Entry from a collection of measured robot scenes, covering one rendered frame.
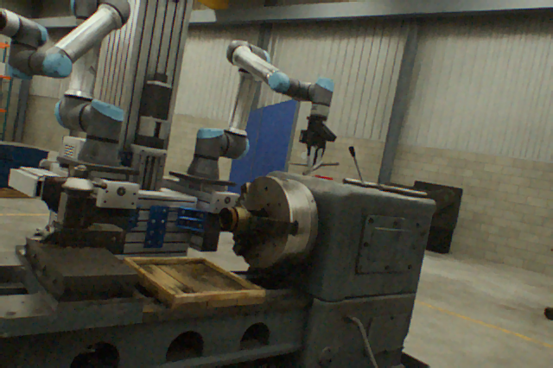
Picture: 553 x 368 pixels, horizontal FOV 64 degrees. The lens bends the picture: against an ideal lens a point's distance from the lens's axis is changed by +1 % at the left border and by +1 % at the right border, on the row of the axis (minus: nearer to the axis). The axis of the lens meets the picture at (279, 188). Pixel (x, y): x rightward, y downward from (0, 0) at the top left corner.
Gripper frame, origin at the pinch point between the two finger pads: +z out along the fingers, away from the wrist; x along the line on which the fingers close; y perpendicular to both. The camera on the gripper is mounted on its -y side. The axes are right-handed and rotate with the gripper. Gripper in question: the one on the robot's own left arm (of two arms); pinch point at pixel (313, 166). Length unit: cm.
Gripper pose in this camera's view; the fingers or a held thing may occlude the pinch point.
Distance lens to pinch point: 178.4
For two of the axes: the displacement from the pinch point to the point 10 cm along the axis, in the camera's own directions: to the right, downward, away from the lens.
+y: -6.3, -1.6, 7.6
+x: -7.5, -1.1, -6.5
